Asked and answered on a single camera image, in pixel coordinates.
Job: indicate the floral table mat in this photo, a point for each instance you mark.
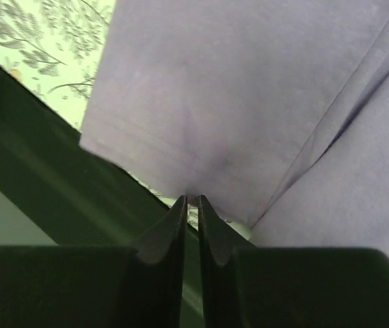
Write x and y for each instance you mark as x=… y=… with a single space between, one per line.
x=49 y=54

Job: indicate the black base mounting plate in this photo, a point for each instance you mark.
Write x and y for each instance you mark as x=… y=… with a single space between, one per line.
x=121 y=258

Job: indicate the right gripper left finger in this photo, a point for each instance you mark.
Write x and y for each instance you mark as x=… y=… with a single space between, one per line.
x=139 y=285

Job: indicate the purple t shirt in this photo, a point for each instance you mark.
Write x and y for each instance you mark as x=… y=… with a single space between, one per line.
x=277 y=111

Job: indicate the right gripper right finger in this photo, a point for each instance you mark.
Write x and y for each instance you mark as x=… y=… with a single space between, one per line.
x=248 y=286

